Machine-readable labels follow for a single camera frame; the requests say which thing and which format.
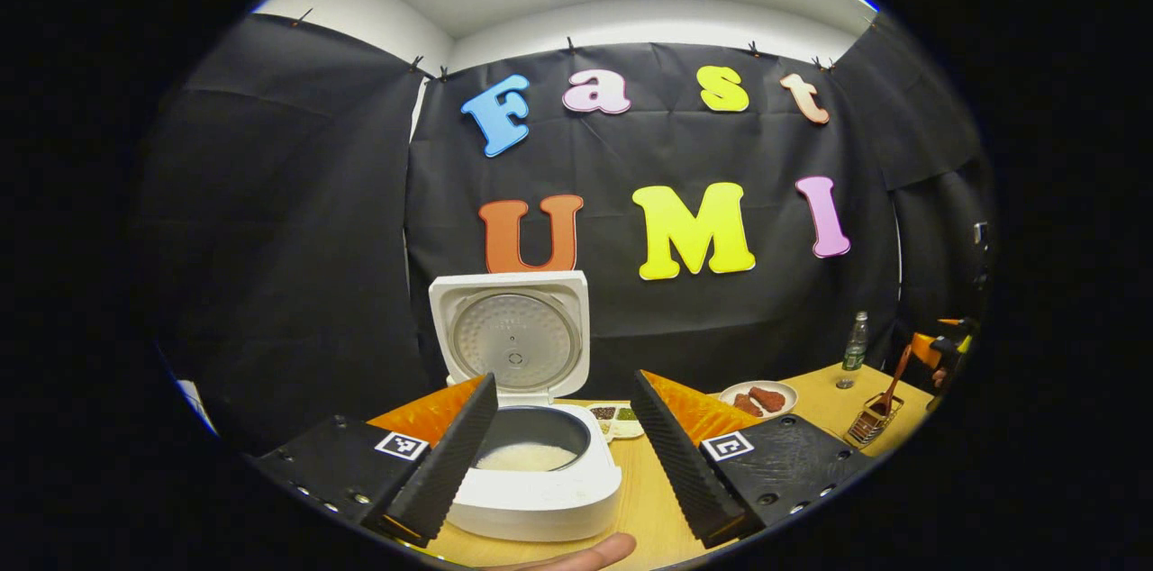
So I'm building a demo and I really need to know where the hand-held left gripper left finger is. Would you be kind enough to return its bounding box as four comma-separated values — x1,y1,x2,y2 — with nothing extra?
252,373,499,547

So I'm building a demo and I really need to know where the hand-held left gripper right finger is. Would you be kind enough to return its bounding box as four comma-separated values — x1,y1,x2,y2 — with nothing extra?
629,369,875,549

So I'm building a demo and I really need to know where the metal wire chopstick holder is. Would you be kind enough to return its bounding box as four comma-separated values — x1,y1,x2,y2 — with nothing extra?
845,391,904,448

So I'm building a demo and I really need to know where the white rice cooker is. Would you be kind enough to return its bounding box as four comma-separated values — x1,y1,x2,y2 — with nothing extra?
428,271,624,543

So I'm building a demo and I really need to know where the white divided seasoning dish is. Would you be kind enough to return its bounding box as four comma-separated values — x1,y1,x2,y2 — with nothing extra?
587,404,645,443

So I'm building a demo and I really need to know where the clear plastic water bottle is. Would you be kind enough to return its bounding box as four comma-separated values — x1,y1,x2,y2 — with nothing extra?
836,311,870,390

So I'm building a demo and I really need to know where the white round plate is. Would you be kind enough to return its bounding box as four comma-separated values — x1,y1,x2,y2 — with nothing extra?
719,380,799,421

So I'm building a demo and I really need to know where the white side desk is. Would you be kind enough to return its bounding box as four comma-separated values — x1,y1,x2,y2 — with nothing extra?
176,380,217,435

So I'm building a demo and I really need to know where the black backdrop cloth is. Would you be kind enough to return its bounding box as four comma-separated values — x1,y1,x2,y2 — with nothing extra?
135,13,996,455

